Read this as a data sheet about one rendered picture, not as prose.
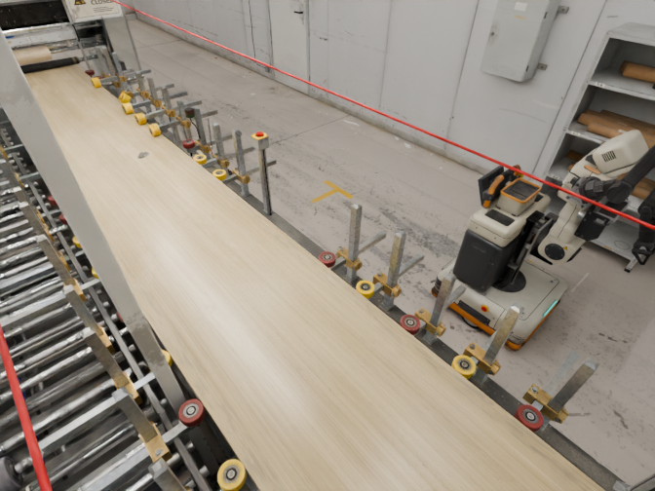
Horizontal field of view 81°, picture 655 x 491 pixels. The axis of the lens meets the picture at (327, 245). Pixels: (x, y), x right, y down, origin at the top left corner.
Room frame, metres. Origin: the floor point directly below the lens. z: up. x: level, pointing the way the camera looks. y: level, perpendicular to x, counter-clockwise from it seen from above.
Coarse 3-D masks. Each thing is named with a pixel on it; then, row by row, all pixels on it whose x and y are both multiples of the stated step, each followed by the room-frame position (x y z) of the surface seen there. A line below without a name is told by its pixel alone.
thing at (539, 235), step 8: (552, 216) 1.85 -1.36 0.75; (544, 224) 1.75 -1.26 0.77; (536, 232) 1.70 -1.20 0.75; (544, 232) 1.74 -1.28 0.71; (536, 240) 1.68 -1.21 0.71; (528, 248) 1.70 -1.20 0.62; (536, 248) 1.71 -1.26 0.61; (528, 256) 1.69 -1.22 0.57; (536, 256) 1.65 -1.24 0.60; (552, 264) 1.58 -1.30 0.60
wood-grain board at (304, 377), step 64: (64, 128) 2.64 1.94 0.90; (128, 128) 2.65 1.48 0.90; (128, 192) 1.82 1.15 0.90; (192, 192) 1.83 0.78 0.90; (128, 256) 1.29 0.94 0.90; (192, 256) 1.30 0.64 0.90; (256, 256) 1.30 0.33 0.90; (192, 320) 0.93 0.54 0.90; (256, 320) 0.94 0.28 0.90; (320, 320) 0.94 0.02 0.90; (384, 320) 0.94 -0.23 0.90; (192, 384) 0.66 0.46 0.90; (256, 384) 0.66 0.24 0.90; (320, 384) 0.66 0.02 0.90; (384, 384) 0.67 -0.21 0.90; (448, 384) 0.67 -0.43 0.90; (256, 448) 0.45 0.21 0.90; (320, 448) 0.45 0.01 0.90; (384, 448) 0.46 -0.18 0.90; (448, 448) 0.46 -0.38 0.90; (512, 448) 0.46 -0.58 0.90
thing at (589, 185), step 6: (588, 180) 1.50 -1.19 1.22; (594, 180) 1.48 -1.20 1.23; (582, 186) 1.46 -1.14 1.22; (588, 186) 1.46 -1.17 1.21; (594, 186) 1.45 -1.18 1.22; (600, 186) 1.43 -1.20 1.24; (582, 192) 1.44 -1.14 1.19; (588, 192) 1.44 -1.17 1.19; (594, 192) 1.43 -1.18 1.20; (600, 192) 1.42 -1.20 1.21; (588, 198) 1.44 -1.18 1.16; (594, 198) 1.43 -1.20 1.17
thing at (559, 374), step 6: (570, 354) 0.84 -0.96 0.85; (576, 354) 0.84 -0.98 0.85; (564, 360) 0.80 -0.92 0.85; (570, 360) 0.81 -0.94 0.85; (564, 366) 0.78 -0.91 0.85; (570, 366) 0.78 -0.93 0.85; (558, 372) 0.75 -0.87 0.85; (564, 372) 0.76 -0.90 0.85; (552, 378) 0.73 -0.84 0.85; (558, 378) 0.73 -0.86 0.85; (552, 384) 0.71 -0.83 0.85; (558, 384) 0.71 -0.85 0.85; (546, 390) 0.68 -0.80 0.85; (552, 390) 0.68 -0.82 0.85; (534, 402) 0.64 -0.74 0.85; (540, 408) 0.62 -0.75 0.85
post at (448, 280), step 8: (448, 280) 0.98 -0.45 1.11; (440, 288) 0.99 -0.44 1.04; (448, 288) 0.97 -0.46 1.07; (440, 296) 0.99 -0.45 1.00; (448, 296) 0.98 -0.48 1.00; (440, 304) 0.98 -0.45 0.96; (440, 312) 0.97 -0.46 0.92; (432, 320) 0.99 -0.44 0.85; (440, 320) 0.98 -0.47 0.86; (432, 336) 0.97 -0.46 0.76
